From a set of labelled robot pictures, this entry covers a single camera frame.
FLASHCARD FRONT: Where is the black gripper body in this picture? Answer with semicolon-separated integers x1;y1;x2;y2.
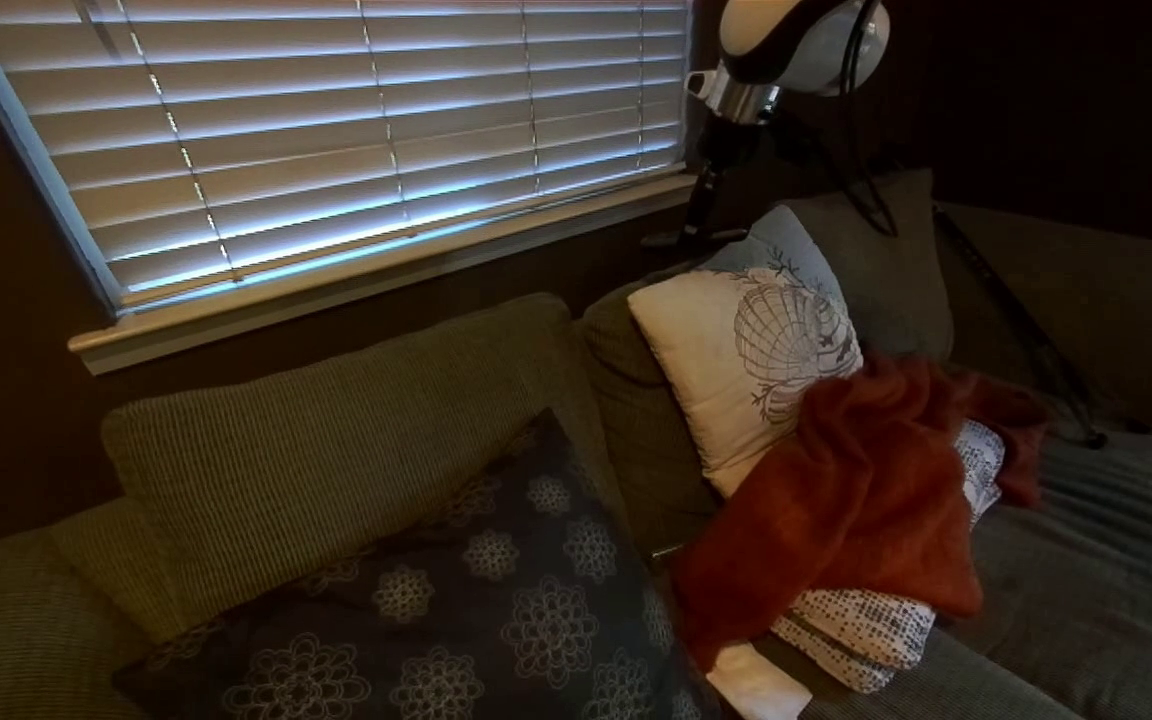
676;118;760;256

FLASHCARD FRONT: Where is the rust brown fleece blanket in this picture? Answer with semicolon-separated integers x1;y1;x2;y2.
667;358;1055;676

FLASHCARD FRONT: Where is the white shell print pillow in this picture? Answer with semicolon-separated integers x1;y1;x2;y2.
625;202;871;501

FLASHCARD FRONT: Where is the dark grey floral pillow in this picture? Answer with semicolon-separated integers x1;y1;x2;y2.
107;408;721;720

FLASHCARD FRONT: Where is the beige window sill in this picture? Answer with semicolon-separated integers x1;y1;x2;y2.
63;170;721;379

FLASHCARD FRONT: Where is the white window blind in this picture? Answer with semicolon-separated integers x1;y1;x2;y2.
0;0;698;320

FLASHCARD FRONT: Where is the grey green sofa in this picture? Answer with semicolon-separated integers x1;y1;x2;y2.
0;164;1152;720

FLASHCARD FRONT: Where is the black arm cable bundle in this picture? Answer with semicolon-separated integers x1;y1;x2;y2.
780;0;903;245

